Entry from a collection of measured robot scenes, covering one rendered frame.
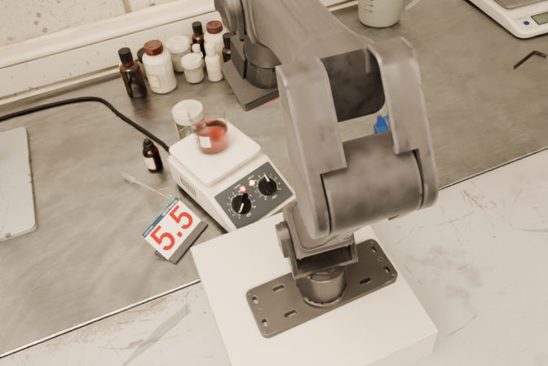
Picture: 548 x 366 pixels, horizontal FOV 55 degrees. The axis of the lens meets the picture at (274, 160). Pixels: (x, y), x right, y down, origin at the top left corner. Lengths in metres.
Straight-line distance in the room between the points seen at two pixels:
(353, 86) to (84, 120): 0.88
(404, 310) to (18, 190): 0.72
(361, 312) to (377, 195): 0.38
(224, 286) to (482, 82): 0.72
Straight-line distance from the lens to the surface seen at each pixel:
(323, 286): 0.67
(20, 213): 1.04
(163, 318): 0.83
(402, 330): 0.72
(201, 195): 0.89
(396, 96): 0.36
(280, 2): 0.48
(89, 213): 1.00
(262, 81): 0.67
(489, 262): 0.88
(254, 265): 0.76
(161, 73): 1.18
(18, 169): 1.14
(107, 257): 0.92
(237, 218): 0.86
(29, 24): 1.30
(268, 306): 0.72
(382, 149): 0.37
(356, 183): 0.36
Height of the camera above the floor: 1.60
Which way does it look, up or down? 45 degrees down
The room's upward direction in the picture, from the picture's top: 6 degrees counter-clockwise
